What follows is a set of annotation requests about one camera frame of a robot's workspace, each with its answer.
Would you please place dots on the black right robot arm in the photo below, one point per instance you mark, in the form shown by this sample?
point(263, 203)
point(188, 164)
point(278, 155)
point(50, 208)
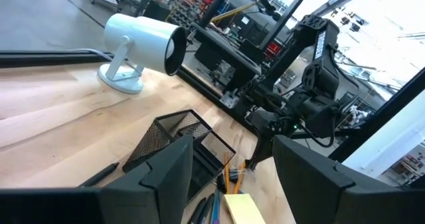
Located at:
point(320, 77)

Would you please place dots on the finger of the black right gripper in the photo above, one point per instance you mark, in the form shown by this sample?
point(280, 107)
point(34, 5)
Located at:
point(262, 152)

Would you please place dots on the yellow sticky note pad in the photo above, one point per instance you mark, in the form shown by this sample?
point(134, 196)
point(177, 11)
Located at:
point(244, 210)

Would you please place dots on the black binder clip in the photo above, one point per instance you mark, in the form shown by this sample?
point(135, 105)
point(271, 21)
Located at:
point(234, 175)

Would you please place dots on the black pen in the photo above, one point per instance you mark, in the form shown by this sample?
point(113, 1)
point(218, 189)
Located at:
point(207, 207)
point(99, 175)
point(196, 212)

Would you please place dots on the black mesh desk organizer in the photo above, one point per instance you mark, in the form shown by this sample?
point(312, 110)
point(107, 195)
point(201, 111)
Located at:
point(186, 141)

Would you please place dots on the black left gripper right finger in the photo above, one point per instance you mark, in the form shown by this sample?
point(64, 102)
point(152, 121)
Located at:
point(308, 184)

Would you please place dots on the shelf with red bins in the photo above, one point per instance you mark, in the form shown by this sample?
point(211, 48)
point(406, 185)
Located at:
point(273, 49)

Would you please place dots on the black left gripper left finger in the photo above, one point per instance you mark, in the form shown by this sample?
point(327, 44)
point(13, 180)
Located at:
point(159, 184)

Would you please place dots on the orange pencil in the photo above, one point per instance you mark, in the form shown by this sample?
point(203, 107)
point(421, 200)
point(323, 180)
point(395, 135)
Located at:
point(226, 174)
point(239, 179)

